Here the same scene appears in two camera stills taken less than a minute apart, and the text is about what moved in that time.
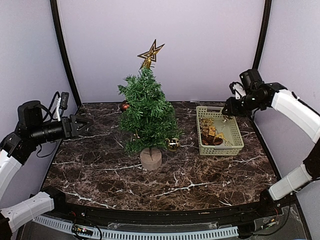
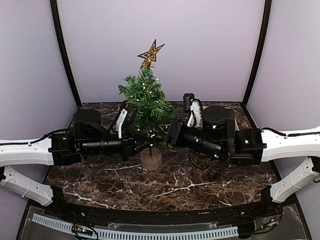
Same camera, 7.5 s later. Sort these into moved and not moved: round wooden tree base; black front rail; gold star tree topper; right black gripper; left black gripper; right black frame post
Moved: left black gripper; right black gripper
Not moved: black front rail; gold star tree topper; round wooden tree base; right black frame post
